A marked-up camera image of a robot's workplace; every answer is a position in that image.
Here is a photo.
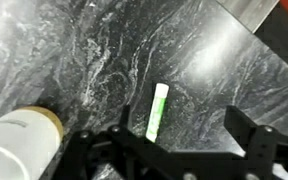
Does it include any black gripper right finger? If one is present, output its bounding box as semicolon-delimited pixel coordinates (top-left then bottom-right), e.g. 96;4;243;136
223;105;264;158

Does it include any green marker with white cap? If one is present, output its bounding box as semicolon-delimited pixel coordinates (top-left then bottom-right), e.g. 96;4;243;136
145;82;170;144

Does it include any white mug with cork base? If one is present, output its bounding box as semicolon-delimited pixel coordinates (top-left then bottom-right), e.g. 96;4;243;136
0;105;65;180

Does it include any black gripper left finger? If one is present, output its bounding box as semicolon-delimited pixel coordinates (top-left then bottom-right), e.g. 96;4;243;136
118;104;132;135

